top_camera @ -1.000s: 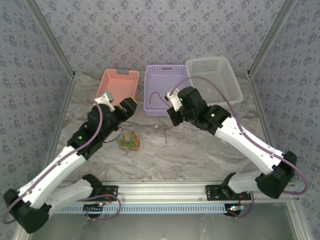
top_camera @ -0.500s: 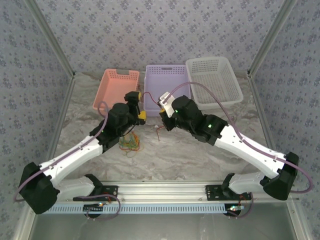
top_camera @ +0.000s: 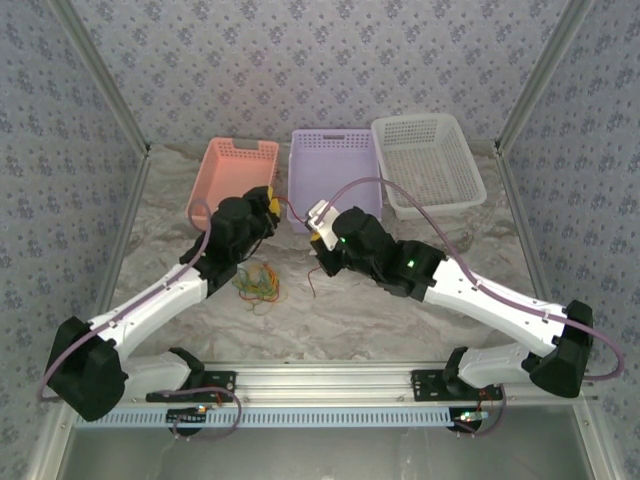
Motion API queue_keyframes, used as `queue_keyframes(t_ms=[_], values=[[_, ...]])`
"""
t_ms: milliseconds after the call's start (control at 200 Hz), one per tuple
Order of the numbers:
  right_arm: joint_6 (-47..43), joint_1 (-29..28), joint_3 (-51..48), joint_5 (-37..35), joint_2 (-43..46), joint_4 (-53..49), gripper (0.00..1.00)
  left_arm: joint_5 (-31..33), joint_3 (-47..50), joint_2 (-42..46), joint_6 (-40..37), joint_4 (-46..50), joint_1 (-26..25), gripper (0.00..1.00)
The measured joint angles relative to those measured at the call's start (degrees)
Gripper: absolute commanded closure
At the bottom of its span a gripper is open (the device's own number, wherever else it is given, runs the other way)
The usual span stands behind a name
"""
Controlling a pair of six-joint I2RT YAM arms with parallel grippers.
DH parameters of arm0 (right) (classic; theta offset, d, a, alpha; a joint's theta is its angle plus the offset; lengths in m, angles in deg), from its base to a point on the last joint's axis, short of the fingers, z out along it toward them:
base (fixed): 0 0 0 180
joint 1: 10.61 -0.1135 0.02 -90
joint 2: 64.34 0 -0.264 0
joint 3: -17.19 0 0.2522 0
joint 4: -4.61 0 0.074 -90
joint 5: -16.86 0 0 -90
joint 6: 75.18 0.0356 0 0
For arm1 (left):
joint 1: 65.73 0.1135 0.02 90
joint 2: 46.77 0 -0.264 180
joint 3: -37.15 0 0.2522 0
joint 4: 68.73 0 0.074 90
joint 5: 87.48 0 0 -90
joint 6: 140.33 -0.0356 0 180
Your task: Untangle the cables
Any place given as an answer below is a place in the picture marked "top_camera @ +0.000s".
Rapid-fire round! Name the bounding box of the thin red cable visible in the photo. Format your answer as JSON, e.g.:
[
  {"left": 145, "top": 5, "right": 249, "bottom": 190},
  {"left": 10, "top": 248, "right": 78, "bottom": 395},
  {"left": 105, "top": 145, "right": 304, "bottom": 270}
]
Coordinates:
[{"left": 277, "top": 196, "right": 325, "bottom": 297}]

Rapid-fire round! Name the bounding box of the pink plastic basket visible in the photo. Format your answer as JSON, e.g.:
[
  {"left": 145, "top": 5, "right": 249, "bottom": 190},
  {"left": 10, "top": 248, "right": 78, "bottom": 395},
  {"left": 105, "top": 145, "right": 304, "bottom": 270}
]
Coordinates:
[{"left": 185, "top": 137, "right": 280, "bottom": 235}]

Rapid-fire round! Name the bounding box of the purple plastic basket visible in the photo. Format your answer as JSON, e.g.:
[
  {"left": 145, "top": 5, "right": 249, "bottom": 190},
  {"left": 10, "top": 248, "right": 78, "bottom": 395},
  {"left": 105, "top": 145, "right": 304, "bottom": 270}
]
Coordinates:
[{"left": 286, "top": 128, "right": 385, "bottom": 235}]

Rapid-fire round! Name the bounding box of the white plastic basket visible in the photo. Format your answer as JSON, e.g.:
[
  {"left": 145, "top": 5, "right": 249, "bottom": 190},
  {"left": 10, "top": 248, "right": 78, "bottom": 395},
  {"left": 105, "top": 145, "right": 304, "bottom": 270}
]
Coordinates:
[{"left": 370, "top": 112, "right": 489, "bottom": 221}]

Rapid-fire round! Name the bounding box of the grey sheet metal panel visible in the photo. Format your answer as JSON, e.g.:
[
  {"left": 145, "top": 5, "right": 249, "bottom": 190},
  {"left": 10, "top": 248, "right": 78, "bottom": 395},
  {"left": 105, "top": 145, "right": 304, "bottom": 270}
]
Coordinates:
[{"left": 59, "top": 424, "right": 599, "bottom": 480}]

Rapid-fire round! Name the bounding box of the black controller board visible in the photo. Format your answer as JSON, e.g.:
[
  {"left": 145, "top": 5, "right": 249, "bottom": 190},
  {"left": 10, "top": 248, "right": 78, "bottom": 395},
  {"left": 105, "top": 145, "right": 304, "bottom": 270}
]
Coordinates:
[
  {"left": 166, "top": 405, "right": 210, "bottom": 435},
  {"left": 452, "top": 405, "right": 490, "bottom": 435}
]

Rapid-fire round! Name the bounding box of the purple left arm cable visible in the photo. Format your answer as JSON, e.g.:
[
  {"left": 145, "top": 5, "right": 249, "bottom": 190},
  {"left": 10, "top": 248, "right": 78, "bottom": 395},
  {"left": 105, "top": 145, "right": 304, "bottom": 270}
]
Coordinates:
[{"left": 38, "top": 199, "right": 244, "bottom": 444}]

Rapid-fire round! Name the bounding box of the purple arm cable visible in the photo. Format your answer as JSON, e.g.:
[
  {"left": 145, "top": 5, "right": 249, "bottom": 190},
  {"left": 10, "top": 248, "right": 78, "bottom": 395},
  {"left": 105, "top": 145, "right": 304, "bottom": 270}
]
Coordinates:
[
  {"left": 38, "top": 199, "right": 244, "bottom": 444},
  {"left": 327, "top": 177, "right": 626, "bottom": 440}
]

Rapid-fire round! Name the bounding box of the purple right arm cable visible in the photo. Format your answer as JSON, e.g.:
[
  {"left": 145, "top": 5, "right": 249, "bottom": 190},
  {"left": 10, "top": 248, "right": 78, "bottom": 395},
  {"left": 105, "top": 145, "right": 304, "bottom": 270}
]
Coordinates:
[{"left": 327, "top": 177, "right": 626, "bottom": 440}]

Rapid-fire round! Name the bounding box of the aluminium table side rail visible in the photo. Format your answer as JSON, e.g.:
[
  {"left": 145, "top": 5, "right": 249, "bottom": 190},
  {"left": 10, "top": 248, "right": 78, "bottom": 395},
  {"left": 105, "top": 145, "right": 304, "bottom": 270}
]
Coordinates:
[
  {"left": 494, "top": 144, "right": 621, "bottom": 480},
  {"left": 27, "top": 147, "right": 154, "bottom": 480}
]

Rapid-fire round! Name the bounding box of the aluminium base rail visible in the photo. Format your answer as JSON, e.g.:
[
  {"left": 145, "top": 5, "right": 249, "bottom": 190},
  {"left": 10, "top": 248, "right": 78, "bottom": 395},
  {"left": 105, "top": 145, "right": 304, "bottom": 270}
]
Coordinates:
[{"left": 124, "top": 360, "right": 599, "bottom": 404}]

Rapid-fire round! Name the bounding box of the light blue slotted cable duct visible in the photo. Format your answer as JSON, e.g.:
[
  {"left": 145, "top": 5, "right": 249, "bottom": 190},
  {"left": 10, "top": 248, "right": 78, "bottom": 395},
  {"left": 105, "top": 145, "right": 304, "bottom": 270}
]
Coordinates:
[{"left": 74, "top": 405, "right": 460, "bottom": 430}]

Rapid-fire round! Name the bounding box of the aluminium frame post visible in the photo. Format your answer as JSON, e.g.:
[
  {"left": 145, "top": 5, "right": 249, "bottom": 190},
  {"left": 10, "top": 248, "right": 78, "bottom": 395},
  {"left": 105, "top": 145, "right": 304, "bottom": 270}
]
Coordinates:
[
  {"left": 49, "top": 0, "right": 152, "bottom": 157},
  {"left": 493, "top": 0, "right": 599, "bottom": 154}
]

